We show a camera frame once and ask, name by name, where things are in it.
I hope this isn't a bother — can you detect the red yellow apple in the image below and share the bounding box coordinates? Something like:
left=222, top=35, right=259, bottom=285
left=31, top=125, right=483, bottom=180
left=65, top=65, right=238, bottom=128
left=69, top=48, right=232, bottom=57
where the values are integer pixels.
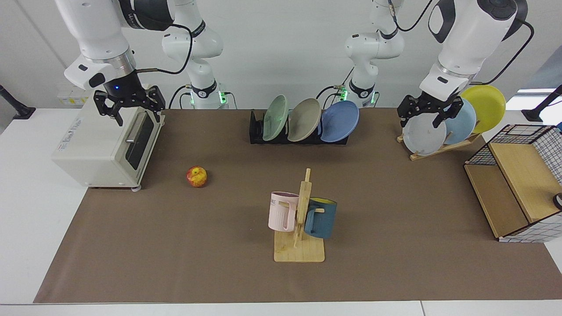
left=186, top=166, right=208, bottom=188

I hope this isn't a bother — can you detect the white plate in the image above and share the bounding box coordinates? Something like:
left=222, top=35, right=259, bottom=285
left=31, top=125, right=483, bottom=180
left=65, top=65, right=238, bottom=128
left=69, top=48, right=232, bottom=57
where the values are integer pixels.
left=402, top=113, right=447, bottom=157

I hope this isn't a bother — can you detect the light blue plate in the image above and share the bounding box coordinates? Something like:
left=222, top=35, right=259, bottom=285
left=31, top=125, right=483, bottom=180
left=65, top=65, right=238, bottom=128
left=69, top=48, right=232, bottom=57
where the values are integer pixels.
left=443, top=97, right=477, bottom=145

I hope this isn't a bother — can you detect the wooden plate rack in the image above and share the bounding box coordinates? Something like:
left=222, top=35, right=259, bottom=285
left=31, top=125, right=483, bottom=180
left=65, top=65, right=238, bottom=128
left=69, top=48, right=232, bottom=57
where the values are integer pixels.
left=396, top=132, right=481, bottom=161

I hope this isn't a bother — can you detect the yellow plate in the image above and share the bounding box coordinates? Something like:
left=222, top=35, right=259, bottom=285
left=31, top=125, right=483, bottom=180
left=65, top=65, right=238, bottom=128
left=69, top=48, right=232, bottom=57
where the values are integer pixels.
left=460, top=85, right=506, bottom=134

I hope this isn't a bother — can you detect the black dish rack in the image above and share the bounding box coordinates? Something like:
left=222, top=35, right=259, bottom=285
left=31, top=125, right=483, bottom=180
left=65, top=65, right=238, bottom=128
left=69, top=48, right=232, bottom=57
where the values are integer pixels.
left=249, top=110, right=349, bottom=145

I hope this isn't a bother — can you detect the beige plate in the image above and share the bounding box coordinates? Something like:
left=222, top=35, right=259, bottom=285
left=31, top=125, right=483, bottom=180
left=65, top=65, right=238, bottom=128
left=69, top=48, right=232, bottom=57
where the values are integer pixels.
left=288, top=98, right=322, bottom=142

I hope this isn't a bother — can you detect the pale green plate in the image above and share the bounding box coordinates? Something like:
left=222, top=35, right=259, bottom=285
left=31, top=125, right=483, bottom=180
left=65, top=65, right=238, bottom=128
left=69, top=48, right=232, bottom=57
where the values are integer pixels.
left=262, top=95, right=289, bottom=142

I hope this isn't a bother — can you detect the pale toaster oven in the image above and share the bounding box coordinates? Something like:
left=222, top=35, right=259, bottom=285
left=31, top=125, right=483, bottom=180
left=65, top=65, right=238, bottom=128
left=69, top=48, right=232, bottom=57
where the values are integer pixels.
left=52, top=86, right=166, bottom=191

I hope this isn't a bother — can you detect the white box with yellow labels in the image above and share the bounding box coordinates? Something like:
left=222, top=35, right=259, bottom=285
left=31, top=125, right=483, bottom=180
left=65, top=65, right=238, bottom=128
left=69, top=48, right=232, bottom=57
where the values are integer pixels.
left=57, top=90, right=90, bottom=106

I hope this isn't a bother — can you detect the black stand foot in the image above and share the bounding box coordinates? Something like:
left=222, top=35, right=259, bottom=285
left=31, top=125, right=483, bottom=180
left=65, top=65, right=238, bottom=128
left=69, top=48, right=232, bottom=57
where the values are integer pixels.
left=0, top=85, right=36, bottom=120
left=522, top=85, right=562, bottom=122

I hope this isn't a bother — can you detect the dark blue cup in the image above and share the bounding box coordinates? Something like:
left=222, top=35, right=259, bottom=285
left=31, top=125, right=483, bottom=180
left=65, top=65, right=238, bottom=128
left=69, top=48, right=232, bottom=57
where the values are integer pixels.
left=304, top=197, right=338, bottom=239

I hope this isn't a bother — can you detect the brown table cloth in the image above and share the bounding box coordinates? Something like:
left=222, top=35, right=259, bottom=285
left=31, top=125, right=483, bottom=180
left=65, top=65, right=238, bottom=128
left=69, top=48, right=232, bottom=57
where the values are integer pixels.
left=33, top=108, right=562, bottom=304

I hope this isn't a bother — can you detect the pink cup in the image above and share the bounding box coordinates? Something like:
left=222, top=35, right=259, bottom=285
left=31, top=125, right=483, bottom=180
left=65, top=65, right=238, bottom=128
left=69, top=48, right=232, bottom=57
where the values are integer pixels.
left=268, top=191, right=300, bottom=232

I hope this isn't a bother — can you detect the wooden cup stand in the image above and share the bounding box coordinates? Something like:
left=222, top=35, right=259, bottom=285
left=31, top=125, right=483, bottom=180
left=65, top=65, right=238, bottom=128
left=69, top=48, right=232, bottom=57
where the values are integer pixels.
left=274, top=168, right=325, bottom=263

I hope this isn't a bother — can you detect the black base cable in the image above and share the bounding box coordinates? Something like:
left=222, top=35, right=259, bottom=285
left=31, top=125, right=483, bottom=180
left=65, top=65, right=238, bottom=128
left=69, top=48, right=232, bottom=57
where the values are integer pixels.
left=315, top=67, right=355, bottom=110
left=169, top=85, right=194, bottom=109

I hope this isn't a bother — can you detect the wire basket with wooden floor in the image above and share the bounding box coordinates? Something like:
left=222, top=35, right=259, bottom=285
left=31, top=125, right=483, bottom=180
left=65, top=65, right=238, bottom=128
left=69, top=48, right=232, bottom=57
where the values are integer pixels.
left=464, top=124, right=562, bottom=243

